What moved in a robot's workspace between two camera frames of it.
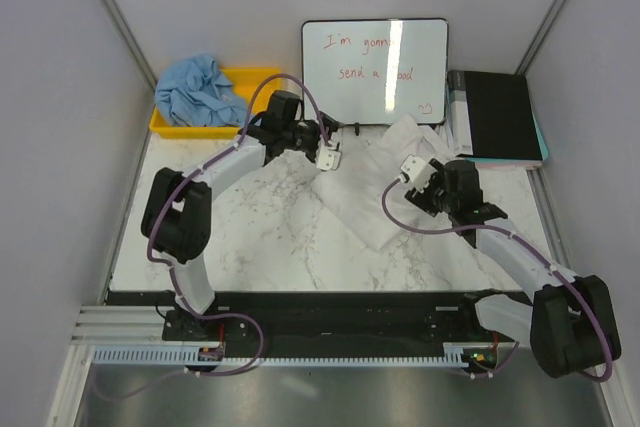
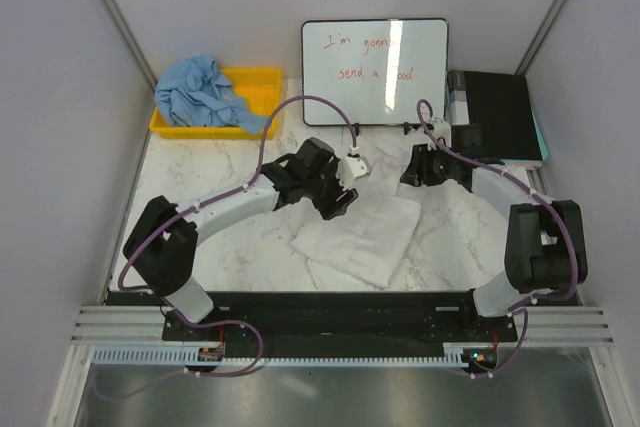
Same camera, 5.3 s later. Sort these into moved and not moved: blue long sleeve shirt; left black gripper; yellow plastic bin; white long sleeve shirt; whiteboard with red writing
Moved: white long sleeve shirt; left black gripper
Not moved: whiteboard with red writing; blue long sleeve shirt; yellow plastic bin
